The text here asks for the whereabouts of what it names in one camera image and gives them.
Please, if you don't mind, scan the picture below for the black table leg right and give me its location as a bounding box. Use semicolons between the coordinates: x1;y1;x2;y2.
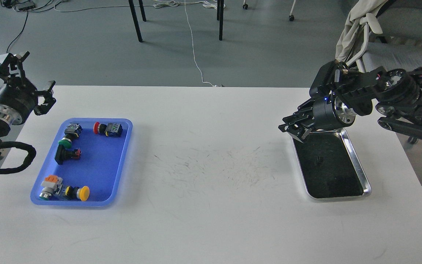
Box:
216;0;224;41

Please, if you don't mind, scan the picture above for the yellow push button switch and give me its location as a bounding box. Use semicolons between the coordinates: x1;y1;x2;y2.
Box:
58;185;90;202

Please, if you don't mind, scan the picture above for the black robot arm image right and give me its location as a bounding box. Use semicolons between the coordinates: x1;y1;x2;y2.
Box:
278;60;422;143

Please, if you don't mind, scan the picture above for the black table leg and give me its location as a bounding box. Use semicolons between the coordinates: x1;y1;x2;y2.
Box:
216;0;224;41
128;0;147;43

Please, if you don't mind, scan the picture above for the orange grey selector switch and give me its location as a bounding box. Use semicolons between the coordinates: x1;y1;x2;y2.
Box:
39;175;63;201

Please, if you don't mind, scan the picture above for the black red switch block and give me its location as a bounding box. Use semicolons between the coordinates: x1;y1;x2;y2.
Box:
54;145;82;165

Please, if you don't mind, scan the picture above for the beige cloth on chair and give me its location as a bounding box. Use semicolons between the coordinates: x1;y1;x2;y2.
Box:
335;0;387;66

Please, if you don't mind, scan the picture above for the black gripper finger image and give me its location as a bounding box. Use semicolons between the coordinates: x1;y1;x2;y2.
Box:
0;51;30;87
278;122;315;143
33;80;56;116
282;108;315;127

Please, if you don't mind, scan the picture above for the red push button switch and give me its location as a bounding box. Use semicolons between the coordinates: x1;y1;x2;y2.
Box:
93;122;123;138

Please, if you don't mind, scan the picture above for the silver metal tray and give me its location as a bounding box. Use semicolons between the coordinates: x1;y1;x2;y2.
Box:
293;129;372;202

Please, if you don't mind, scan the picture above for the black table leg left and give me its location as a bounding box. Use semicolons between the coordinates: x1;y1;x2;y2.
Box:
128;0;147;43

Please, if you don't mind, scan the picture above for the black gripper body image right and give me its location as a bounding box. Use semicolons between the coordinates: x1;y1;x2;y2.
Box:
298;96;356;131

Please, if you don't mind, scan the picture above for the black floor cable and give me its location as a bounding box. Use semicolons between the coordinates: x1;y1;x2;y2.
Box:
0;0;63;54

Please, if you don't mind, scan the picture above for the white floor cable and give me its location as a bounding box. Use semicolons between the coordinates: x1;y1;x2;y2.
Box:
153;0;226;88

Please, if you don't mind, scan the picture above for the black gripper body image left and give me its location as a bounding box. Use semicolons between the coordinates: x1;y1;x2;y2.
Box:
0;75;40;126

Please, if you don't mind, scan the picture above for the green push button switch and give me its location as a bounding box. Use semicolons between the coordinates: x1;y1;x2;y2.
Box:
58;122;83;149

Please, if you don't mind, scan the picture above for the blue plastic tray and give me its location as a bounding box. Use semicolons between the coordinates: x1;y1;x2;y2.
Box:
30;117;133;207

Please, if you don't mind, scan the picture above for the grey office chair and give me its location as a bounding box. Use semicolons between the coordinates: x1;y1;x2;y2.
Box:
350;0;422;72

